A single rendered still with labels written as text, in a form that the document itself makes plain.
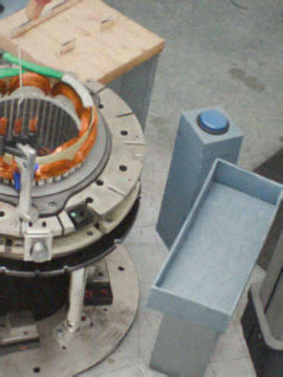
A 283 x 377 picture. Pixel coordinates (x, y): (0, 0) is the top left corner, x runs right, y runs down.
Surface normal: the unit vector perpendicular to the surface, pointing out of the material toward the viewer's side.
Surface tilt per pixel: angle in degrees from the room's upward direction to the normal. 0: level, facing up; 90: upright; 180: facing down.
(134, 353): 0
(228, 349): 0
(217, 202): 0
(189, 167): 90
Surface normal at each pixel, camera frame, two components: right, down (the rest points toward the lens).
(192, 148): -0.88, 0.24
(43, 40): 0.14, -0.68
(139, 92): 0.76, 0.54
